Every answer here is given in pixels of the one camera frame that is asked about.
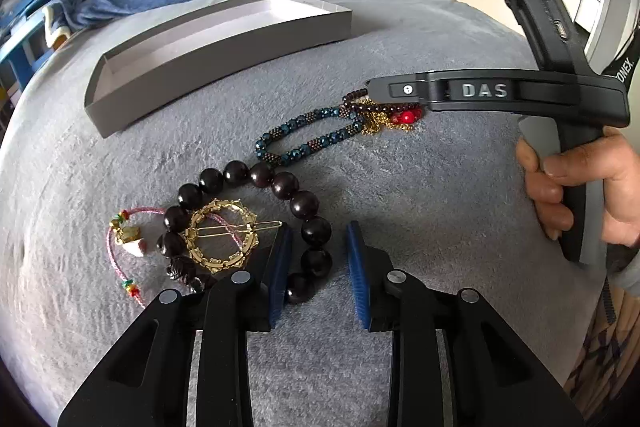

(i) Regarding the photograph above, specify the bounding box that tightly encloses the blue desk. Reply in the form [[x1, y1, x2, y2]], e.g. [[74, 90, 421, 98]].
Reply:
[[0, 0, 86, 105]]

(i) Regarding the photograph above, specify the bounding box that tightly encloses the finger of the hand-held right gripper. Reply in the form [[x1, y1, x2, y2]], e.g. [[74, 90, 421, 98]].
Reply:
[[362, 74, 428, 114]]

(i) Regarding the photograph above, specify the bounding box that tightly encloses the grey cardboard box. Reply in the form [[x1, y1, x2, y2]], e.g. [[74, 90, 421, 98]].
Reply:
[[84, 0, 353, 138]]

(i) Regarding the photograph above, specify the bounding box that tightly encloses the gold chain with red beads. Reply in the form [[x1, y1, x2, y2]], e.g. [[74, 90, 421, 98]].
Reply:
[[357, 99, 427, 135]]

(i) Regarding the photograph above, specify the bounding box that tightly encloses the white tan fuzzy cloth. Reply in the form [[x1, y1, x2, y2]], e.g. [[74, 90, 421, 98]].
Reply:
[[41, 3, 77, 51]]

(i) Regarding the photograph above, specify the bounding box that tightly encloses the round gold hair clip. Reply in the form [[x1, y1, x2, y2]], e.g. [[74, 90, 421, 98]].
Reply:
[[184, 198, 284, 273]]

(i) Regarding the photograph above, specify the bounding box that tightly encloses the person's patterned clothing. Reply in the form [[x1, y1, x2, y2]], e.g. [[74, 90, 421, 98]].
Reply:
[[564, 279, 640, 427]]

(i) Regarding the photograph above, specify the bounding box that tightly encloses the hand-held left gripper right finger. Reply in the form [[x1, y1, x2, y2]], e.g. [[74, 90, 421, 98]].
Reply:
[[346, 221, 586, 427]]

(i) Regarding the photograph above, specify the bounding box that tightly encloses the black printed strap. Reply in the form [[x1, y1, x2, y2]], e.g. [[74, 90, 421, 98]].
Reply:
[[600, 19, 640, 92]]

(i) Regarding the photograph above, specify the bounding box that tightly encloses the large dark bead bracelet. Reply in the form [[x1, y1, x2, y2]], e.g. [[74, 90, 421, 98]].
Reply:
[[156, 160, 333, 305]]

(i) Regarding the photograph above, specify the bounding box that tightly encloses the blue beaded bracelet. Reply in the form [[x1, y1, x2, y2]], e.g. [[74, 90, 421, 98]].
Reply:
[[254, 106, 366, 166]]

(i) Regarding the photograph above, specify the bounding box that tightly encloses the small purple bead bracelet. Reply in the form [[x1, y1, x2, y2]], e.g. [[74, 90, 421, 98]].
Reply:
[[342, 89, 417, 118]]

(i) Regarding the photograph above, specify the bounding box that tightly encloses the pink cord bracelet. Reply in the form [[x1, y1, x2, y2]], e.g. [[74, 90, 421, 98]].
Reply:
[[106, 206, 173, 309]]

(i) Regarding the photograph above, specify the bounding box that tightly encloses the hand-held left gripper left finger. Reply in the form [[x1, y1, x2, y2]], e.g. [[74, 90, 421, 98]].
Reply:
[[57, 224, 296, 427]]

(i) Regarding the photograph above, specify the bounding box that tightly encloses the person's right hand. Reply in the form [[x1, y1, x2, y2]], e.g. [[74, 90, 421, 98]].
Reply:
[[515, 126, 640, 249]]

